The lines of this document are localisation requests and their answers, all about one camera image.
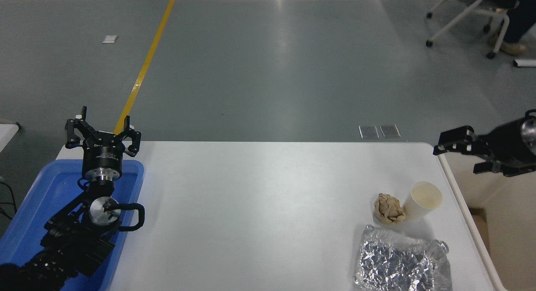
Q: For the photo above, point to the white paper cup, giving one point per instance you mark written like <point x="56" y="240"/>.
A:
<point x="423" y="199"/>

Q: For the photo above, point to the large pale plastic bin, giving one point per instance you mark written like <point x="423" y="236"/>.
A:
<point x="502" y="240"/>

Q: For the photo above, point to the silver foil tray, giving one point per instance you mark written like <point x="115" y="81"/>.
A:
<point x="398" y="261"/>

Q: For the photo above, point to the white-framed wheeled chair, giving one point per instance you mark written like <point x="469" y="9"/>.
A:
<point x="494" y="6"/>

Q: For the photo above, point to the white side table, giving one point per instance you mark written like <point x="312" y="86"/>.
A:
<point x="6" y="136"/>

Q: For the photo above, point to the blue plastic tray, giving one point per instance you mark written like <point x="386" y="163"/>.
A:
<point x="46" y="190"/>

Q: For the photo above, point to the metal floor plate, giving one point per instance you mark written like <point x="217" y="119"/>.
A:
<point x="390" y="130"/>
<point x="369" y="132"/>

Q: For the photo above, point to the white flat bar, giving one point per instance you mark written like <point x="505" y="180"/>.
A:
<point x="525" y="63"/>

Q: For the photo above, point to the crumpled tan paper ball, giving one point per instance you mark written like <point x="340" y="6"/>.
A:
<point x="388" y="209"/>

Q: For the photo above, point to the seated person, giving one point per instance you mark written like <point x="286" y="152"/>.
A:
<point x="519" y="19"/>

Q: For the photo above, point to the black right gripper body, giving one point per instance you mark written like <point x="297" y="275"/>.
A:
<point x="508" y="144"/>

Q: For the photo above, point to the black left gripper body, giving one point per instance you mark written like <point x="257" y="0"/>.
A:
<point x="103" y="155"/>

